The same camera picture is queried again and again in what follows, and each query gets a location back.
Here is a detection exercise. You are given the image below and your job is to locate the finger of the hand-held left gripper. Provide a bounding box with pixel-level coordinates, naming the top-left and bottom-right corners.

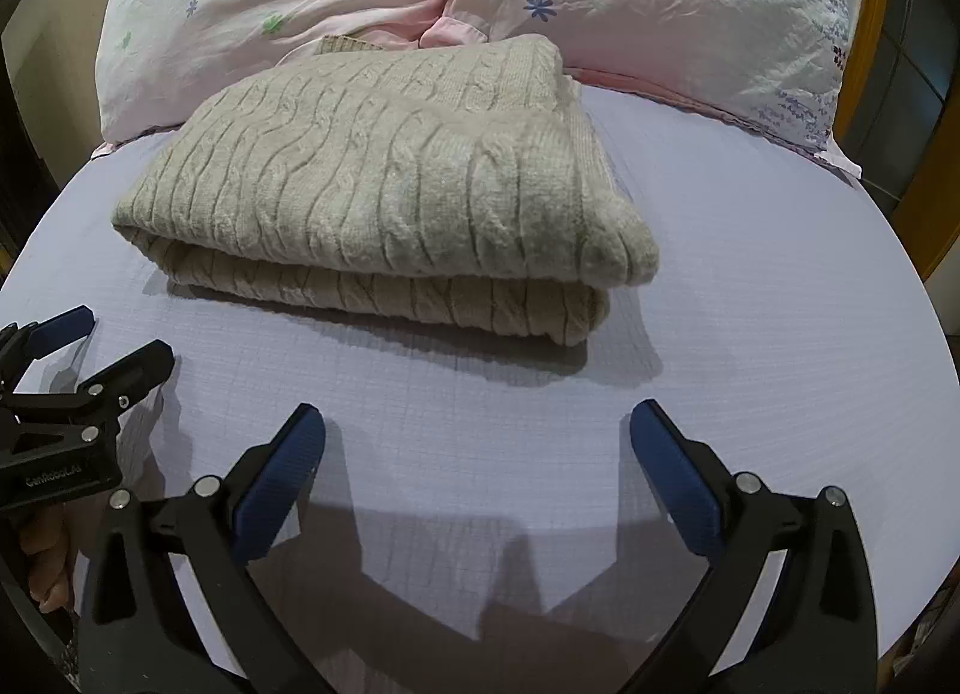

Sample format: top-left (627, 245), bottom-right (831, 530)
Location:
top-left (0, 305), bottom-right (97, 389)
top-left (30, 339), bottom-right (176, 432)

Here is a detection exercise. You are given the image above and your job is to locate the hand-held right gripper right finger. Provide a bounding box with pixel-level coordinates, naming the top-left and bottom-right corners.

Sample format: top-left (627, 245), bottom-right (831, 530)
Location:
top-left (619, 399), bottom-right (878, 694)

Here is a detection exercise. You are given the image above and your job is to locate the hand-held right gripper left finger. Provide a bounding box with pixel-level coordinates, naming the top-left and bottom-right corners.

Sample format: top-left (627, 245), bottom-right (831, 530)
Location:
top-left (77, 403), bottom-right (335, 694)

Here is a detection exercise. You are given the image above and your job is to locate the beige cable-knit sweater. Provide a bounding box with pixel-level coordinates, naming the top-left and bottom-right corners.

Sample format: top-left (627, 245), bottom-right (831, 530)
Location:
top-left (111, 34), bottom-right (662, 348)

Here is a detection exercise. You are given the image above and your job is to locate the person's left hand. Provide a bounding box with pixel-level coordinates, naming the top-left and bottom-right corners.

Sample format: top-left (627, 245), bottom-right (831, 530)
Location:
top-left (19, 499), bottom-right (76, 614)

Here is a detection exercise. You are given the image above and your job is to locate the lavender bed sheet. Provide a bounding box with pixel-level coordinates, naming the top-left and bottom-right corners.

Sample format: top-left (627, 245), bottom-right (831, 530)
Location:
top-left (0, 83), bottom-right (960, 661)

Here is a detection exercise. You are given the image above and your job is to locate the pink floral pillow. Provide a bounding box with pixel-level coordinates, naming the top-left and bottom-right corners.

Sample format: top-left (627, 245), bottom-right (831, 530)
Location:
top-left (420, 0), bottom-right (863, 174)
top-left (94, 0), bottom-right (460, 146)

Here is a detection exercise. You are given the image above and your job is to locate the wooden bed frame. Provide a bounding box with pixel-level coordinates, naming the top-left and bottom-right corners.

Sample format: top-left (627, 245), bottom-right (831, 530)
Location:
top-left (829, 0), bottom-right (960, 286)

